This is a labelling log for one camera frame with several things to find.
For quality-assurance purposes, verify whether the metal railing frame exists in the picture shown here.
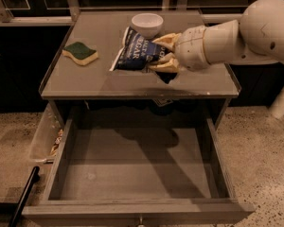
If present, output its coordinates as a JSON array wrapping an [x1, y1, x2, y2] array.
[[0, 0, 284, 27]]

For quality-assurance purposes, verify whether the white ceramic bowl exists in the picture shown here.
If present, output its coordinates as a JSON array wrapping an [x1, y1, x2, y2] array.
[[131, 13, 164, 39]]

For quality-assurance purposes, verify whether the blue Kettle chip bag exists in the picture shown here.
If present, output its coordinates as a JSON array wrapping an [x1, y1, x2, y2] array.
[[111, 26, 178, 84]]

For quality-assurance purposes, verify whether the green and yellow sponge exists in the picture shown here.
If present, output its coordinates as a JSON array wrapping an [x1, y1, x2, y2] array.
[[62, 42, 98, 66]]

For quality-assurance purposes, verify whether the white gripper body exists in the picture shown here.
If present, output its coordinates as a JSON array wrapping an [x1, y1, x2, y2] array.
[[174, 26, 209, 71]]

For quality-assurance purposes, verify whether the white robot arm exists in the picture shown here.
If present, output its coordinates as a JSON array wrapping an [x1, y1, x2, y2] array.
[[154, 0, 284, 71]]

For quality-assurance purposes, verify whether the grey open top drawer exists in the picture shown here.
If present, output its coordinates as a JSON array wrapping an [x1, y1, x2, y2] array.
[[23, 107, 255, 227]]

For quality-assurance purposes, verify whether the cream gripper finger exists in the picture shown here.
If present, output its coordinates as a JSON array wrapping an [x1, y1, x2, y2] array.
[[153, 33, 181, 51], [148, 53, 180, 73]]

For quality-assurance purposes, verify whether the grey cabinet counter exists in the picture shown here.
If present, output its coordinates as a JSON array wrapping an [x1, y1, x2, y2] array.
[[40, 11, 240, 100]]

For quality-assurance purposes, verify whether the black bar handle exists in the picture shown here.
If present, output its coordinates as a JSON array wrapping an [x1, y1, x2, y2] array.
[[8, 166, 40, 227]]

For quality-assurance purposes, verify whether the clear plastic side bin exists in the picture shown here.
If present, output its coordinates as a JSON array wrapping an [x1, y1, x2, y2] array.
[[29, 104, 62, 163]]

